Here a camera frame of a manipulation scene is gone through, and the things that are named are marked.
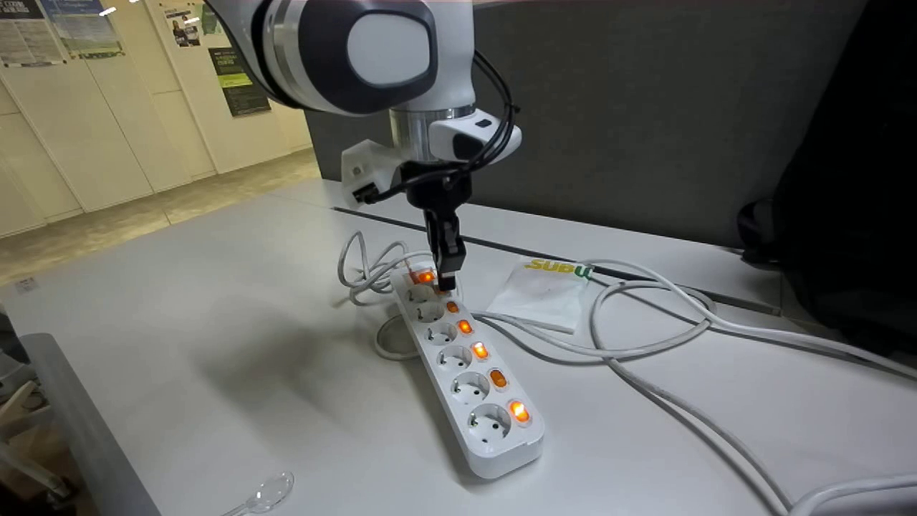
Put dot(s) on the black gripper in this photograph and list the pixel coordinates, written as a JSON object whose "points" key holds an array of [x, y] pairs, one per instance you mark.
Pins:
{"points": [[436, 187]]}

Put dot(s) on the white six-slot power strip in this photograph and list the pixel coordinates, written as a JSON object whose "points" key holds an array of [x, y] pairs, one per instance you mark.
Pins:
{"points": [[459, 385]]}

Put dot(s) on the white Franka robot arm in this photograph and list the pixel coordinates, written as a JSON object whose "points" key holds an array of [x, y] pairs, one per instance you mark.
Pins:
{"points": [[363, 47]]}

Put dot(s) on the clear plastic packet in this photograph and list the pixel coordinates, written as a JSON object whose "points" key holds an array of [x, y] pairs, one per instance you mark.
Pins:
{"points": [[539, 292]]}

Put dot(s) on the grey partition panel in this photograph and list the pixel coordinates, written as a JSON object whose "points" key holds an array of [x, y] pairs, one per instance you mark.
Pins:
{"points": [[648, 117]]}

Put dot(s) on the clear plastic spoon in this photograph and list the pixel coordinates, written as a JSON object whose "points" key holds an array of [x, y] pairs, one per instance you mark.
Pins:
{"points": [[263, 494]]}

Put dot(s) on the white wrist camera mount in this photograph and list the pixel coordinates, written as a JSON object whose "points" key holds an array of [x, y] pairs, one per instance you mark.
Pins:
{"points": [[459, 133]]}

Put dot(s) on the dark green wall poster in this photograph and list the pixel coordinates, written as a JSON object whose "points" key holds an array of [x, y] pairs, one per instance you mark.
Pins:
{"points": [[238, 81]]}

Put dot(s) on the small wall poster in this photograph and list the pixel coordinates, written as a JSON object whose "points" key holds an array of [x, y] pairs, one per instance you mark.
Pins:
{"points": [[185, 27]]}

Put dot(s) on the large wall poster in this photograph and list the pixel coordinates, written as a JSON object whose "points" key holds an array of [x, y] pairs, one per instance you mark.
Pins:
{"points": [[68, 29]]}

